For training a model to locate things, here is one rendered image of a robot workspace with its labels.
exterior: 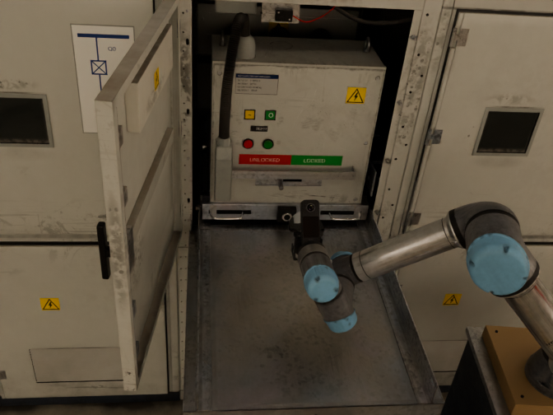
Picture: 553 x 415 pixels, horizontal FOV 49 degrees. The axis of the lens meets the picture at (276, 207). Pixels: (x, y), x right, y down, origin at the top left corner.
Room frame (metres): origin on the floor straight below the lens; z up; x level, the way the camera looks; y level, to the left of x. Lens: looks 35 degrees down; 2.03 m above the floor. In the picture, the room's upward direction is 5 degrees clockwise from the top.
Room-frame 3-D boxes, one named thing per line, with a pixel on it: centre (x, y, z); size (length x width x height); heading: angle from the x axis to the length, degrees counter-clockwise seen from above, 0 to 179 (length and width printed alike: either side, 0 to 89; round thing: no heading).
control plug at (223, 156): (1.51, 0.17, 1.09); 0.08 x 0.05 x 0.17; 9
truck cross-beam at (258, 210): (1.63, -0.03, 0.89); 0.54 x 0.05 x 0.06; 99
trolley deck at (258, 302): (1.24, -0.09, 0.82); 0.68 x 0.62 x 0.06; 9
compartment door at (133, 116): (1.22, 0.32, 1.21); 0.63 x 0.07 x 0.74; 0
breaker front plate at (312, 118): (1.61, -0.03, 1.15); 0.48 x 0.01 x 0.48; 99
